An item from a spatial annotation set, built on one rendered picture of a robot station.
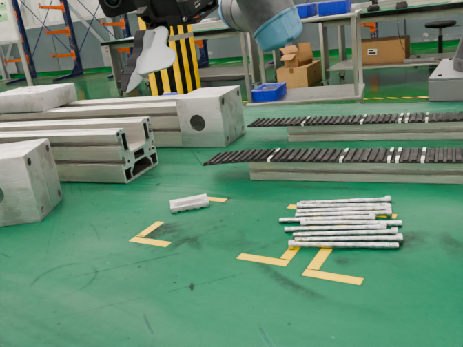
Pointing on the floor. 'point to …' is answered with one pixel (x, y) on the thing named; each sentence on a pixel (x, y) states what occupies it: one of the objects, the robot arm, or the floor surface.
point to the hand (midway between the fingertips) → (90, 29)
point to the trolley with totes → (273, 89)
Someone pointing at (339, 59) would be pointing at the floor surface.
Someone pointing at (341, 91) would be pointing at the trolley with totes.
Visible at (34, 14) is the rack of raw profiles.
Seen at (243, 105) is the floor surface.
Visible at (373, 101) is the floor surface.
